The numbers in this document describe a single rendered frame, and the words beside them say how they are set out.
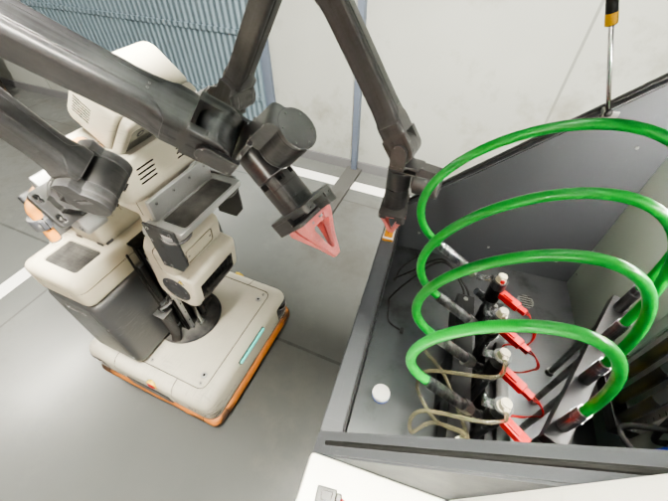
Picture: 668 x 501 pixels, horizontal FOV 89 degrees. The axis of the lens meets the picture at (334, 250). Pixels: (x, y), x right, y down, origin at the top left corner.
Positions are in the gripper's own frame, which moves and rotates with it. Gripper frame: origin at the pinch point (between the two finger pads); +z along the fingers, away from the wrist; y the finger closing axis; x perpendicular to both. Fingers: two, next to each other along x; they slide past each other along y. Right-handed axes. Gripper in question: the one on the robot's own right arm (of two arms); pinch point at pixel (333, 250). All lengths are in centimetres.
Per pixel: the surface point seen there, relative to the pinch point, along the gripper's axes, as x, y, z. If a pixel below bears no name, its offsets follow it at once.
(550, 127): 17.8, 28.2, 2.1
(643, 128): 20.3, 35.6, 7.8
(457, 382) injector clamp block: 2.9, 0.6, 35.0
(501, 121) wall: 200, -47, 40
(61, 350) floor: -38, -185, -17
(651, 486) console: -14.1, 32.4, 21.9
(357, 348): 0.1, -15.3, 22.7
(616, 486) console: -14.1, 29.7, 23.4
